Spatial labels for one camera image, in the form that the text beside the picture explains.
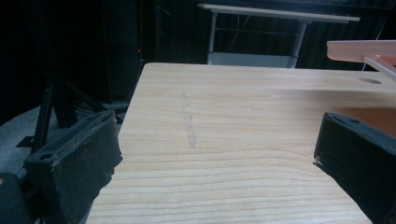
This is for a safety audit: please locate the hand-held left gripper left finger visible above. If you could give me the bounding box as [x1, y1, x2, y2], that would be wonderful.
[23, 109, 123, 224]

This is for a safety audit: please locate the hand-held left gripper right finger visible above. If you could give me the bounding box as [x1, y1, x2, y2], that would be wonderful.
[313, 112, 396, 224]

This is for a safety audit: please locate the black metal stand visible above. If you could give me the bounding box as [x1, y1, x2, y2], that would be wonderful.
[16, 71, 125, 153]

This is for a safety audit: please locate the pink plastic rack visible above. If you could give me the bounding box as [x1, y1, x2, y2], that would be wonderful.
[326, 39, 396, 82]

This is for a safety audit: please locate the white metal-frame table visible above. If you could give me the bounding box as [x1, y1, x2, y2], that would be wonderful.
[196, 3, 361, 69]

